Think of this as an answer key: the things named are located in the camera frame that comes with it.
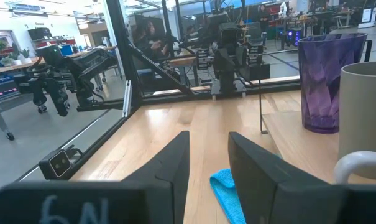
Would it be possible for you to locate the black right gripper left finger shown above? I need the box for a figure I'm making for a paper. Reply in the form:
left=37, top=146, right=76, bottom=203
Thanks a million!
left=122, top=130, right=191, bottom=224

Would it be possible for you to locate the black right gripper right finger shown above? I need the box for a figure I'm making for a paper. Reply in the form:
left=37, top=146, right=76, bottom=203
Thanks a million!
left=227, top=131, right=330, bottom=224

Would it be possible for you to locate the purple faceted plastic tumbler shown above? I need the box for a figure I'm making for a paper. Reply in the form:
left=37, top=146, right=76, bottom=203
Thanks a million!
left=297, top=32, right=368, bottom=134

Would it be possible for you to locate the white ceramic mug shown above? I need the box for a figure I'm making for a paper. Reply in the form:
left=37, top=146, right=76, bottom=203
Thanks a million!
left=333, top=61, right=376, bottom=185

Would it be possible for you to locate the teal microfibre cloth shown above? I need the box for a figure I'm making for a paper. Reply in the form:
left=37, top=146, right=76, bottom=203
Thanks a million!
left=209, top=154, right=283, bottom=224

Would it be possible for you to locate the person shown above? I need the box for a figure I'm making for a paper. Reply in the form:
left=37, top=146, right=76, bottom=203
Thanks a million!
left=257, top=4, right=271, bottom=32
left=133, top=20, right=170, bottom=62

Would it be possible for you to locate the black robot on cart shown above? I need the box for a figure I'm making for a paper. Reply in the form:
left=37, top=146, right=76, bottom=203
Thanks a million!
left=13, top=44, right=117, bottom=118

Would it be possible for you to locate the purple lit computer case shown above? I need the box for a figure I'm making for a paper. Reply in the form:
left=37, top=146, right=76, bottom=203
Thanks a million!
left=286, top=29, right=301, bottom=47

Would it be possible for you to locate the silver metal bracket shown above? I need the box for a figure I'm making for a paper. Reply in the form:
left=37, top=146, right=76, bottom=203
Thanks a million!
left=122, top=80, right=133, bottom=118

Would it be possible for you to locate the black table-level camera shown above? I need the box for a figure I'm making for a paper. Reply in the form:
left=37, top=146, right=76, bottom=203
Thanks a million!
left=38, top=144, right=83, bottom=180

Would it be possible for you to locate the black table cage frame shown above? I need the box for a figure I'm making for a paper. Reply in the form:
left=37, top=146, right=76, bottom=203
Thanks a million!
left=15, top=0, right=301, bottom=183

